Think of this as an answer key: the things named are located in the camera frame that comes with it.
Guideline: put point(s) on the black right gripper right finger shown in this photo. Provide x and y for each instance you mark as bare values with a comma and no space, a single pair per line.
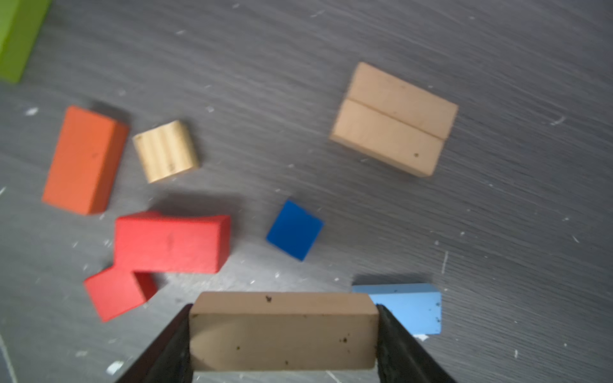
400,357

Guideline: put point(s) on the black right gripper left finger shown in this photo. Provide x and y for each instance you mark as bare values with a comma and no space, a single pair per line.
167,359

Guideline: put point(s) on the natural wood bar block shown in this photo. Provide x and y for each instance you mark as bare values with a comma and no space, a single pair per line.
386,139
402,101
268,331

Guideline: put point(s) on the light blue rectangular block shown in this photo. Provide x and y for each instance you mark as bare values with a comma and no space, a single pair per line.
417,306

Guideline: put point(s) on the small red cube block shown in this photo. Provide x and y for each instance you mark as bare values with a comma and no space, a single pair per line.
116,290

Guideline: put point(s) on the red arch wood block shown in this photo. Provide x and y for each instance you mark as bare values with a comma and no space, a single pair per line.
152,242

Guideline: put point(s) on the dark blue cube block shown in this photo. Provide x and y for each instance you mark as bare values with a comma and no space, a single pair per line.
294,231

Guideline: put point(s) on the ribbed natural wood square block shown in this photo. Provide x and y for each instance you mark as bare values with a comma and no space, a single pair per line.
166,151

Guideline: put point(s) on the orange rectangular wood block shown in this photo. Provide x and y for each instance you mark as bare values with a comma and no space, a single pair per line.
87,156

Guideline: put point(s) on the green flat wood block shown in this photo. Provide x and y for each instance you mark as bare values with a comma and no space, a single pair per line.
21,21

